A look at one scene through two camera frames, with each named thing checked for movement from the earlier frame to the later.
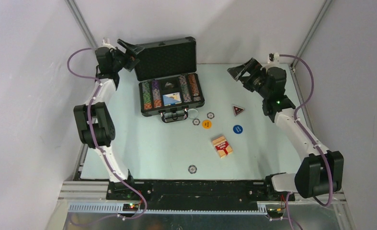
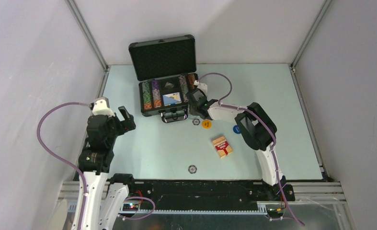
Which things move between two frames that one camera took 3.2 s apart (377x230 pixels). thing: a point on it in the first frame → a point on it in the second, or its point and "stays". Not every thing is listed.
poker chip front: (192, 169) stays
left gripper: (134, 49) → (128, 124)
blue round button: (237, 129) stays
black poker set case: (169, 85) stays
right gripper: (252, 66) → (192, 111)
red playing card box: (222, 146) stays
